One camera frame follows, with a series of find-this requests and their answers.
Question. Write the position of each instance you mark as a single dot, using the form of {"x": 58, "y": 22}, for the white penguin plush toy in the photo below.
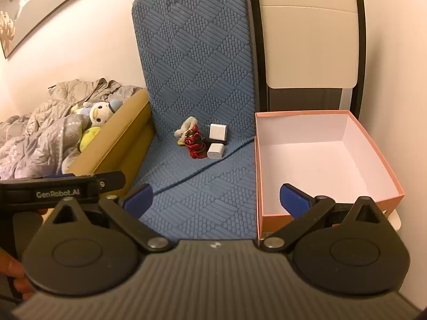
{"x": 100, "y": 111}

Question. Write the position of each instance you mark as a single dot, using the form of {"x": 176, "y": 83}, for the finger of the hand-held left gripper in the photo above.
{"x": 111, "y": 180}

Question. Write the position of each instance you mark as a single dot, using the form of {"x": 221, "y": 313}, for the framed wall picture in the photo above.
{"x": 30, "y": 3}

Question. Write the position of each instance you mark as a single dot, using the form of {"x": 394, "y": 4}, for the large white charger plug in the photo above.
{"x": 217, "y": 131}

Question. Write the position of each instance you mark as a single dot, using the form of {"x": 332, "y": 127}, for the small white charger plug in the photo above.
{"x": 216, "y": 150}

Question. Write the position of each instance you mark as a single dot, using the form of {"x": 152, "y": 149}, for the pink cardboard box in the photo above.
{"x": 317, "y": 160}

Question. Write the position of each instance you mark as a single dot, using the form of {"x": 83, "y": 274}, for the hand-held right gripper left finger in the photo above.
{"x": 139, "y": 199}

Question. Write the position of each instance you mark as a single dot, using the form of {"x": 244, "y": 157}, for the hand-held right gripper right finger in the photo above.
{"x": 293, "y": 200}

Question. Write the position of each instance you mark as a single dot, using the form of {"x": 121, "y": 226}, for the white folding chair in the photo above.
{"x": 307, "y": 40}

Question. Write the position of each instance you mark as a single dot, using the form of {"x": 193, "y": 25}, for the mustard yellow sofa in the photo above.
{"x": 113, "y": 146}

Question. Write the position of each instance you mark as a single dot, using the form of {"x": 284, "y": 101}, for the blue textured mat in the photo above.
{"x": 200, "y": 66}

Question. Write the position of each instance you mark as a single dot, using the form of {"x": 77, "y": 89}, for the person's left hand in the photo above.
{"x": 10, "y": 266}

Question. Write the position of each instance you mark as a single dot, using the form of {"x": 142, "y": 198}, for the black flat device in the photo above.
{"x": 225, "y": 142}

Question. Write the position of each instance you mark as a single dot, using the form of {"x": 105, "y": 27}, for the grey patterned blanket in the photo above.
{"x": 36, "y": 140}

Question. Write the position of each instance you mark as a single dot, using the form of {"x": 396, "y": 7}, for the yellow green plush toy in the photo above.
{"x": 90, "y": 138}

